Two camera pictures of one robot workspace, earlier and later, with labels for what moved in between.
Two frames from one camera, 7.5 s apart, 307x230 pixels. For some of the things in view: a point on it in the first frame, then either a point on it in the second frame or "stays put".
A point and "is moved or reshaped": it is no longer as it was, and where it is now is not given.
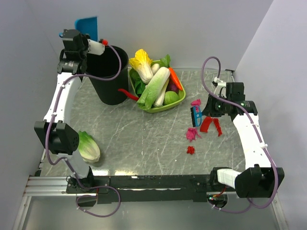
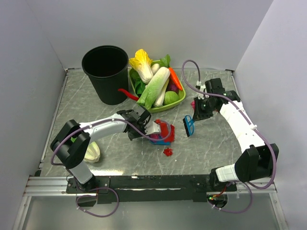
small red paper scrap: x=190 y=150 to x=168 y=152
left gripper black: x=84 y=38 to x=132 y=136
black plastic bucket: x=106 y=65 stays put
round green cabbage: x=170 y=97 stays put
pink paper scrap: x=192 y=134 to x=155 y=136
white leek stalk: x=159 y=100 stays put
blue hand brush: x=196 y=115 is moved or reshaped
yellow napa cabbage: x=141 y=63 stays put
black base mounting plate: x=156 y=189 stays put
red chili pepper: x=134 y=97 stays put
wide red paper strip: x=205 y=124 to x=164 y=131
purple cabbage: x=171 y=86 stays put
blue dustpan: x=88 y=26 to x=159 y=142
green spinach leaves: x=139 y=86 stays put
